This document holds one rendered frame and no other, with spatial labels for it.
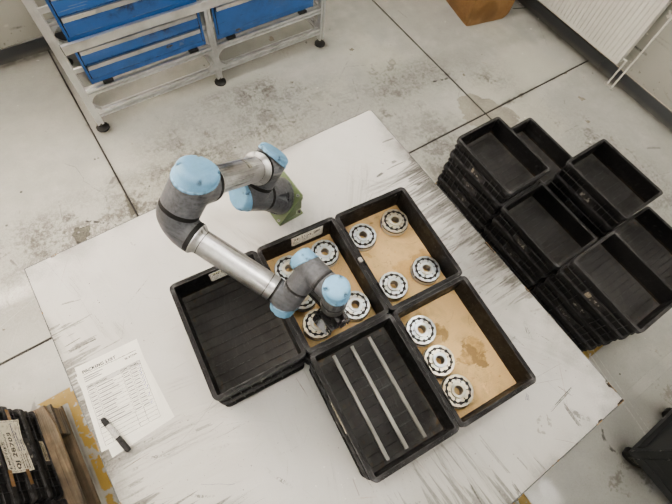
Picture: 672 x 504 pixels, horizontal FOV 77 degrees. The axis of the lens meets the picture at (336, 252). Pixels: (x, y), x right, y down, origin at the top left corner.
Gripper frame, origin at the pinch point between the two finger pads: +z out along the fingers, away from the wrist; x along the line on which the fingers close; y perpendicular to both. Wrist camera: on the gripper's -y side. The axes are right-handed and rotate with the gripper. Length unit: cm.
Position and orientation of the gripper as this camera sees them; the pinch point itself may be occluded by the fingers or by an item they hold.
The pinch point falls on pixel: (325, 318)
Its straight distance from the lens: 144.2
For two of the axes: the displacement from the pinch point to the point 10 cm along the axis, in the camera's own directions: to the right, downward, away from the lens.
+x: 8.4, -4.6, 2.9
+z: -0.8, 4.3, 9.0
